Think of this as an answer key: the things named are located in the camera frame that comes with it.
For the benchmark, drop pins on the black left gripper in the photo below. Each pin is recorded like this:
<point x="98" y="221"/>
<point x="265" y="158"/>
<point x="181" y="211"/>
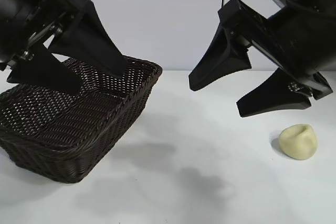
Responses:
<point x="23" y="16"/>

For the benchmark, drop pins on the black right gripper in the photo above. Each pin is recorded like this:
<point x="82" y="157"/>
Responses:
<point x="296" y="37"/>

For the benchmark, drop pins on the dark brown wicker basket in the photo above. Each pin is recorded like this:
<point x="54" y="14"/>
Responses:
<point x="78" y="134"/>

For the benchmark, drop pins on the pale yellow egg yolk pastry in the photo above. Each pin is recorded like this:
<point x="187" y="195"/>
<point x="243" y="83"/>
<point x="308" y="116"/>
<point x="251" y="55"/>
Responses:
<point x="298" y="142"/>

